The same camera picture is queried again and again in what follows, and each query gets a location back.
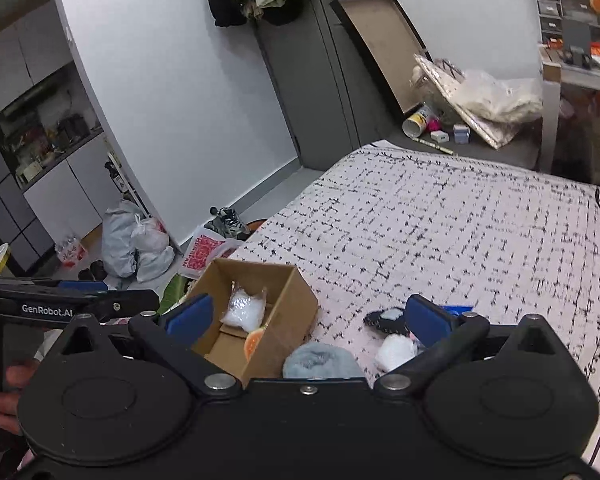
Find blue tissue pack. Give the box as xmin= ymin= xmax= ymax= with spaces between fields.
xmin=443 ymin=306 xmax=472 ymax=316

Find white sock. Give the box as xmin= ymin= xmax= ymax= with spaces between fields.
xmin=375 ymin=334 xmax=419 ymax=372

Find black sock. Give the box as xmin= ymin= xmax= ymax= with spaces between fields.
xmin=363 ymin=308 xmax=411 ymax=337

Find clear plastic bead bag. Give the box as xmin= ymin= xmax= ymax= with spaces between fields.
xmin=221 ymin=282 xmax=268 ymax=334

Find hamburger plush toy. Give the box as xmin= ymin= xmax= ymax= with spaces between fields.
xmin=244 ymin=327 xmax=265 ymax=362

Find brown cardboard box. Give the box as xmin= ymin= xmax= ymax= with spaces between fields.
xmin=187 ymin=258 xmax=318 ymax=385

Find blue fluffy plush toy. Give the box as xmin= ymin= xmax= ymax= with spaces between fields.
xmin=283 ymin=341 xmax=364 ymax=380

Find person's left hand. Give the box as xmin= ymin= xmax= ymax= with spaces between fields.
xmin=0 ymin=359 xmax=41 ymax=436

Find green leaf rug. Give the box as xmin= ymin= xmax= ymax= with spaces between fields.
xmin=158 ymin=274 xmax=190 ymax=315

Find water bottle pack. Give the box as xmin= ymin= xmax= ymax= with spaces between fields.
xmin=55 ymin=235 xmax=87 ymax=268

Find red white shopping bag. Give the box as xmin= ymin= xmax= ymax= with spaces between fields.
xmin=178 ymin=226 xmax=242 ymax=280

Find white plastic bag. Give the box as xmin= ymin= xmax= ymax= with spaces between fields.
xmin=131 ymin=214 xmax=175 ymax=283

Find grey plastic bag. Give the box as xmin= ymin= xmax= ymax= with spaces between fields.
xmin=102 ymin=200 xmax=142 ymax=278

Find white black patterned bedspread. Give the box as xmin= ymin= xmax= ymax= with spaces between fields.
xmin=236 ymin=141 xmax=600 ymax=471

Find grey sneakers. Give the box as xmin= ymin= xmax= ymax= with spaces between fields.
xmin=204 ymin=207 xmax=251 ymax=242

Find white kitchen cabinet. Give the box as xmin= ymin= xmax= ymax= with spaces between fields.
xmin=0 ymin=2 xmax=122 ymax=276

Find small lavender box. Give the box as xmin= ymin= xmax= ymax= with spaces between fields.
xmin=453 ymin=124 xmax=471 ymax=144

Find patterned flat paper bag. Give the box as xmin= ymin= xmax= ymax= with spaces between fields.
xmin=412 ymin=54 xmax=520 ymax=150

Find white paper cup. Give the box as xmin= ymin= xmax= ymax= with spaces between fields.
xmin=402 ymin=104 xmax=434 ymax=139

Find clear bag with cream fabric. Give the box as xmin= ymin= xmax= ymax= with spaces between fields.
xmin=452 ymin=70 xmax=543 ymax=124

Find grey door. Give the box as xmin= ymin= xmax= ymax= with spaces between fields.
xmin=253 ymin=0 xmax=394 ymax=170

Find white desk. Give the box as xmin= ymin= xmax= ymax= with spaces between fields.
xmin=538 ymin=44 xmax=600 ymax=174

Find desk drawer organizer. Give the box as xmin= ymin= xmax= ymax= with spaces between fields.
xmin=535 ymin=0 xmax=600 ymax=50

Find dark wooden picture frame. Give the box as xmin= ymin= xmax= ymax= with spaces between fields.
xmin=330 ymin=0 xmax=432 ymax=119

